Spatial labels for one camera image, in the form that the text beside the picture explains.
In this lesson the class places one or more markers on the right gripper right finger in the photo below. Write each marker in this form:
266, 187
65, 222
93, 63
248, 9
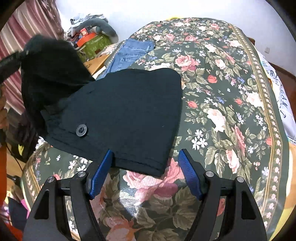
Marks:
242, 219

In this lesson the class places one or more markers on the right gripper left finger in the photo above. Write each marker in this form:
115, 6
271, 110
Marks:
48, 217

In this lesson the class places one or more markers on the black pants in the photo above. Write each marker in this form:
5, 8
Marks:
134, 113

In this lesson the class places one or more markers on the green floral bedspread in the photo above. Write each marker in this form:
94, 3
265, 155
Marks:
229, 123

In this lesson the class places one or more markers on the brown wooden lap desk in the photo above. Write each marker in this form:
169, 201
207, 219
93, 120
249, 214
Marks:
95, 64

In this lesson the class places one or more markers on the green storage basket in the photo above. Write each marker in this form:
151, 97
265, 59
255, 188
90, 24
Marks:
90, 49

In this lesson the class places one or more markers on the blue denim jeans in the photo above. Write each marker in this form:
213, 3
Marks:
127, 53

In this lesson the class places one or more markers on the orange box in basket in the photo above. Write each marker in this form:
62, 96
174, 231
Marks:
85, 39

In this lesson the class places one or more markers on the grey plush toy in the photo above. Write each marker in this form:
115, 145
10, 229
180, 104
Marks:
97, 24

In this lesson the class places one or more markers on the pink striped curtain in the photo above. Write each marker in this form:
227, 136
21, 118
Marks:
29, 19

